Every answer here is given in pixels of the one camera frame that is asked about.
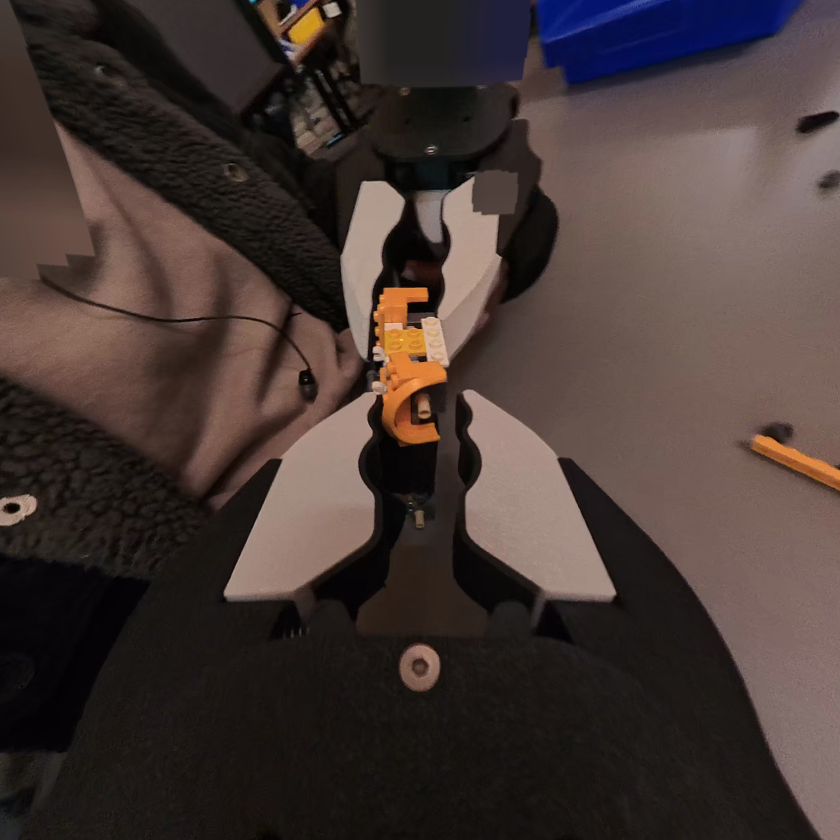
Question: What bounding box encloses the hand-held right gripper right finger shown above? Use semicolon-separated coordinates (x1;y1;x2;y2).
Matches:
451;390;618;623

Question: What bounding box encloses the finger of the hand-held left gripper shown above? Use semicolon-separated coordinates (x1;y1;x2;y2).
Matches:
438;176;506;367
340;180;413;362

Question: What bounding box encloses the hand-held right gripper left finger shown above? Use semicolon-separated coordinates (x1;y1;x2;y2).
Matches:
224;395;395;623

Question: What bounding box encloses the orange lego vehicle model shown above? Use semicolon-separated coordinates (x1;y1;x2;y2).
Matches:
369;287;452;529

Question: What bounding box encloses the person's left forearm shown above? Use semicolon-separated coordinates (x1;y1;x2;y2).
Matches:
249;115;368;263

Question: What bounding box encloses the yellow lego beam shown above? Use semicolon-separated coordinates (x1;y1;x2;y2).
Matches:
749;434;840;492

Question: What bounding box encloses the yellow storage bin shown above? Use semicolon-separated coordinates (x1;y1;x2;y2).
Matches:
288;6;328;46

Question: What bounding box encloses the beige hoodie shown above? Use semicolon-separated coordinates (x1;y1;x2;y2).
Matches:
0;125;370;514

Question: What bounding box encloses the large blue storage bin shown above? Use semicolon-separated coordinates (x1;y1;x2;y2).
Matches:
535;0;805;84

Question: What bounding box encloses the dark grey desk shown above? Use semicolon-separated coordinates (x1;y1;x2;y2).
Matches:
128;0;291;117

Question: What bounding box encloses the black earphone cable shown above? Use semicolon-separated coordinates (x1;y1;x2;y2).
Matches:
39;276;320;403

